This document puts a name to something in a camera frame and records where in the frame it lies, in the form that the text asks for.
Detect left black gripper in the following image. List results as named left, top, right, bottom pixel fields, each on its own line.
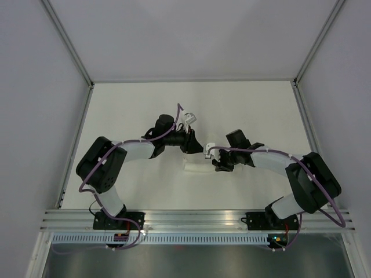
left=164, top=125, right=204, bottom=155

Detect white cloth napkin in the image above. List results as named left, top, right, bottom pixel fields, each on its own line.
left=183, top=156, right=214, bottom=173

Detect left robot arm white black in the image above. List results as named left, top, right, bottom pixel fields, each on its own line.
left=76, top=112, right=203, bottom=229

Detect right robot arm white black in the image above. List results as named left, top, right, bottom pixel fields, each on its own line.
left=204, top=130, right=341, bottom=229

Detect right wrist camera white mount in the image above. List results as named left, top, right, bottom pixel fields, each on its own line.
left=203, top=142, right=220, bottom=161

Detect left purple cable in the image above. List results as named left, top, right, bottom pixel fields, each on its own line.
left=78, top=103, right=185, bottom=253

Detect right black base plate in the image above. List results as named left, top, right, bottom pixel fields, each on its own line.
left=241, top=212, right=299, bottom=231

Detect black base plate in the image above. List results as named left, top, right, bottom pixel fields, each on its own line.
left=241, top=212, right=299, bottom=231
left=93, top=211, right=145, bottom=231

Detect white slotted cable duct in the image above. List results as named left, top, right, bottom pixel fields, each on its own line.
left=52, top=232, right=268, bottom=246

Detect back aluminium frame bar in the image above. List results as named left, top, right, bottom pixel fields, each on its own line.
left=92, top=77, right=296, bottom=84

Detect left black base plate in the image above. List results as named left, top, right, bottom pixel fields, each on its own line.
left=93, top=211, right=145, bottom=231

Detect front aluminium rail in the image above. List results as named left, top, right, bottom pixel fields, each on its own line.
left=39, top=209, right=356, bottom=233

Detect right aluminium frame post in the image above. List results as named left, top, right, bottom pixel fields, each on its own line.
left=292, top=0, right=347, bottom=86

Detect aluminium frame post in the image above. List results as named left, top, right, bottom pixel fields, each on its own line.
left=292, top=0, right=347, bottom=86
left=40, top=0, right=94, bottom=89

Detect left aluminium frame post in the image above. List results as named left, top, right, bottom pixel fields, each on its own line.
left=40, top=0, right=94, bottom=89

